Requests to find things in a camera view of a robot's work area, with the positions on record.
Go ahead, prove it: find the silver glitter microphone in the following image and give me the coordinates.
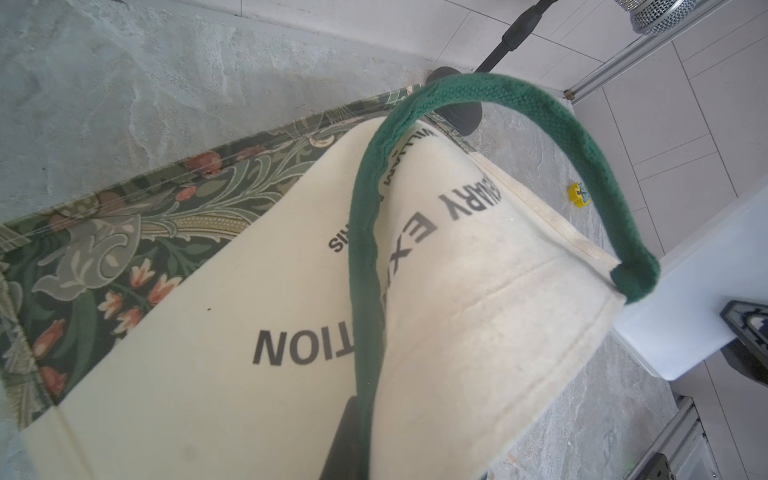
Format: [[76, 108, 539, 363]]
[[615, 0, 698, 36]]

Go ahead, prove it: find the small yellow toy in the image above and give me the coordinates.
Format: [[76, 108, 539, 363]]
[[567, 182, 592, 208]]

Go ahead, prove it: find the cream canvas tote bag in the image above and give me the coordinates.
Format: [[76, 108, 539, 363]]
[[1, 74, 660, 479]]

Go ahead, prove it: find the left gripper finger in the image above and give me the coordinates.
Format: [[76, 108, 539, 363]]
[[319, 396, 360, 480]]

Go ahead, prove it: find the black microphone stand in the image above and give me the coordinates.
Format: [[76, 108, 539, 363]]
[[436, 0, 556, 136]]

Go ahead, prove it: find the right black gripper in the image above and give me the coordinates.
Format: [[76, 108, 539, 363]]
[[720, 300, 767, 387]]

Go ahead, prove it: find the clear translucent pencil case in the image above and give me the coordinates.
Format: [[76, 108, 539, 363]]
[[612, 179, 767, 381]]

